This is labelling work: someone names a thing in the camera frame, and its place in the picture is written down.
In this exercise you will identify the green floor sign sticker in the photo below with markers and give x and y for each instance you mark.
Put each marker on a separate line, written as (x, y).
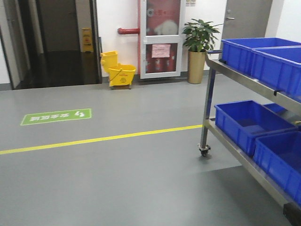
(56, 116)

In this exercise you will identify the blue bin cart top right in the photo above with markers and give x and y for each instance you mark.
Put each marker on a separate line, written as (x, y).
(278, 67)

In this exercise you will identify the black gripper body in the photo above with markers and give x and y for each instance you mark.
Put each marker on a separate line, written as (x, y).
(293, 213)

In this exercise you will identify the yellow wet floor sign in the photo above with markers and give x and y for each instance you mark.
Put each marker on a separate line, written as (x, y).
(87, 43)

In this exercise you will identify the potted green plant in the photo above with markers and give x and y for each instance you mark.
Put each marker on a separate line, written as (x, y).
(200, 37)

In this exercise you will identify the yellow mop bucket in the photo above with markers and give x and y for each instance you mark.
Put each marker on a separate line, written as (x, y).
(120, 75)

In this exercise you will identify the blue bin cart lower right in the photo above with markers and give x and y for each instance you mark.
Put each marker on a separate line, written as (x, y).
(279, 155)

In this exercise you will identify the stainless steel cart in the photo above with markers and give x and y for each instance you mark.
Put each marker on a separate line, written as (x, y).
(279, 97)

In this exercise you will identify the red fire hose cabinet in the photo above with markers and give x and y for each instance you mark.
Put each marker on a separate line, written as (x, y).
(160, 38)

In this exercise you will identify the blue bin cart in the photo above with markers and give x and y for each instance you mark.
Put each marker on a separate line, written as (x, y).
(237, 53)
(279, 155)
(278, 67)
(244, 121)

